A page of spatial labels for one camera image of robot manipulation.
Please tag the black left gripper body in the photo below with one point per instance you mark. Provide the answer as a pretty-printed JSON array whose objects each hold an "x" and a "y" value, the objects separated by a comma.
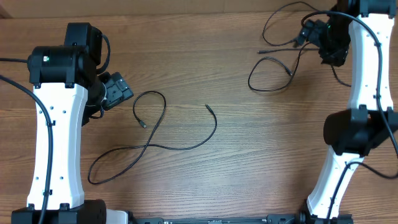
[{"x": 116, "y": 91}]

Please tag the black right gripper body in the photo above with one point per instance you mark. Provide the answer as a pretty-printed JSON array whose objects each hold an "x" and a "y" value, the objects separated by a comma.
[{"x": 311, "y": 32}]

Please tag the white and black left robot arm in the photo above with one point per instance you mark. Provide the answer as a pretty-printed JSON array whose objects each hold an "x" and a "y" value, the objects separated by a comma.
[{"x": 71, "y": 87}]

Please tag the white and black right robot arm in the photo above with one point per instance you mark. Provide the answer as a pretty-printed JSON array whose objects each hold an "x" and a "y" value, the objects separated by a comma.
[{"x": 361, "y": 29}]

